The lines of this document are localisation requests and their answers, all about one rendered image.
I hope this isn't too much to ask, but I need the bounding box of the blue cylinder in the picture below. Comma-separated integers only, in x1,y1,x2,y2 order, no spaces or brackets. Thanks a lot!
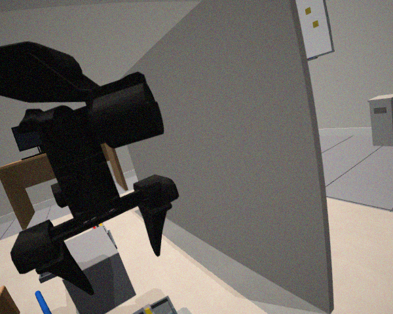
35,290,52,314

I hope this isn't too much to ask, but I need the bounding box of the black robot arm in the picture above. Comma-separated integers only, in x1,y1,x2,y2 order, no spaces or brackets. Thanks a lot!
0,41,164,168

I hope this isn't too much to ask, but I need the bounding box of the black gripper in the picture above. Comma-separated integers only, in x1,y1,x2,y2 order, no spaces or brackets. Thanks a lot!
10,151,179,296

